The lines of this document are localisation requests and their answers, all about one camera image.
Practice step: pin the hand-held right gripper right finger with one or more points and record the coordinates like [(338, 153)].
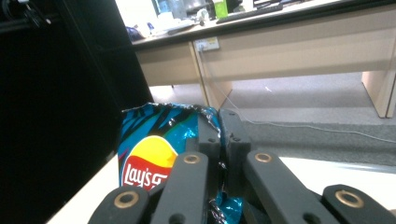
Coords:
[(236, 140)]

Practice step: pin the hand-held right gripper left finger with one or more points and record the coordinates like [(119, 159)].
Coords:
[(209, 140)]

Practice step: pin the blue chip bag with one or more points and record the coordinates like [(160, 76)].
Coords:
[(149, 130)]

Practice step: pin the white power socket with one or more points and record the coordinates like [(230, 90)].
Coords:
[(207, 44)]

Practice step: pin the long beige desk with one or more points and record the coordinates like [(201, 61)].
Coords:
[(295, 53)]

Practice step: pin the green box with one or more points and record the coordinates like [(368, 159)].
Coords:
[(220, 8)]

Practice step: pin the black curtain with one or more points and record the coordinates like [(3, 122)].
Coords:
[(62, 109)]

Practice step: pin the black metal stand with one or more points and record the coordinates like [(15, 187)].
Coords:
[(28, 15)]

